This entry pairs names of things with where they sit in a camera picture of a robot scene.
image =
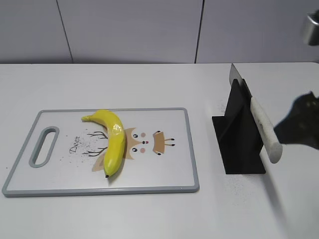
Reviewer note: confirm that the yellow plastic banana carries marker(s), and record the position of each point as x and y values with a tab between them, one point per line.
116	139

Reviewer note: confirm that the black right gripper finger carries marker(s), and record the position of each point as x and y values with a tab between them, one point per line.
301	125

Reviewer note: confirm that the white handled kitchen knife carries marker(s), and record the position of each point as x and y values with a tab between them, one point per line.
271	143

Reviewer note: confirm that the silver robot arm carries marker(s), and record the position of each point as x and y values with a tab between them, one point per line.
311	29

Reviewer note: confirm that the white deer cutting board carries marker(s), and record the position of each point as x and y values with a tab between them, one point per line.
63	156

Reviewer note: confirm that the black knife stand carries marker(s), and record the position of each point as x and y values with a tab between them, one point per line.
238	137

